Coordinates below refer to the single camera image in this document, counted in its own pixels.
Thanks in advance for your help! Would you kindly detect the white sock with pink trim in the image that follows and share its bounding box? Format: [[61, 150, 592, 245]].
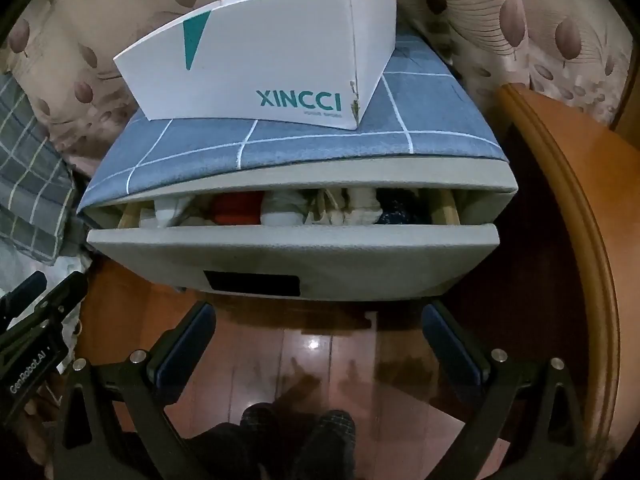
[[262, 190, 312, 227]]

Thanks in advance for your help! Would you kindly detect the grey nightstand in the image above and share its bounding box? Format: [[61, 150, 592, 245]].
[[79, 156, 519, 235]]

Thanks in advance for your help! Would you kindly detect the person's left foot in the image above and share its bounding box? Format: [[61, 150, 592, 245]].
[[239, 402, 282, 463]]

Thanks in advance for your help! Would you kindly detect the grey plaid cloth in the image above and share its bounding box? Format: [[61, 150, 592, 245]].
[[0, 72, 82, 267]]

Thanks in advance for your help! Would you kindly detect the wooden drawer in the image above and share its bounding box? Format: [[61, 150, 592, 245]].
[[86, 186, 502, 304]]

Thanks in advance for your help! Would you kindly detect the navy floral underwear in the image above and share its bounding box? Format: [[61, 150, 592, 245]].
[[375, 188, 434, 226]]

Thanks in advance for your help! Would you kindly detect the wooden bed frame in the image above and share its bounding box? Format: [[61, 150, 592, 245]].
[[494, 82, 624, 480]]

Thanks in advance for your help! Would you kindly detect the small white sock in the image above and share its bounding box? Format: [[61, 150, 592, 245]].
[[149, 197, 202, 229]]

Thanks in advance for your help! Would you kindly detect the white fluffy sock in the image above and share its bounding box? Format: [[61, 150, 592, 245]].
[[344, 187, 382, 227]]

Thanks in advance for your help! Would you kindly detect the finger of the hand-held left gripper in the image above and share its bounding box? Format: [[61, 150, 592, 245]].
[[0, 270, 48, 322], [36, 271, 89, 322]]

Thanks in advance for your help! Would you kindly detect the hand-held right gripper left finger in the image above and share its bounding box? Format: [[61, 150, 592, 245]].
[[52, 301, 218, 480]]

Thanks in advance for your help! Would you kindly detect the person's right foot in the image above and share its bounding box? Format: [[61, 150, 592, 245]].
[[304, 409, 357, 463]]

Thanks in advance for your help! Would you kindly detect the person's foot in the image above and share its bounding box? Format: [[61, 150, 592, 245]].
[[239, 402, 282, 463], [304, 409, 357, 463]]

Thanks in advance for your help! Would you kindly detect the beige leaf-print curtain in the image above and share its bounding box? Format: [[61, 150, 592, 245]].
[[0, 0, 637, 182]]

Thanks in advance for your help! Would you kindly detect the red sock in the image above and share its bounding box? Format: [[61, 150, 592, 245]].
[[211, 192, 264, 226]]

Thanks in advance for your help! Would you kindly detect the white shoe box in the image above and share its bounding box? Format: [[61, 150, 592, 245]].
[[112, 0, 399, 131]]

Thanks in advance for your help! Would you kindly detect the blue checked cloth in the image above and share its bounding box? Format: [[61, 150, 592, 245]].
[[76, 30, 512, 212]]

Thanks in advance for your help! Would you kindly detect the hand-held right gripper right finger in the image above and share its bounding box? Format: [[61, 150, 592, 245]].
[[421, 301, 590, 480]]

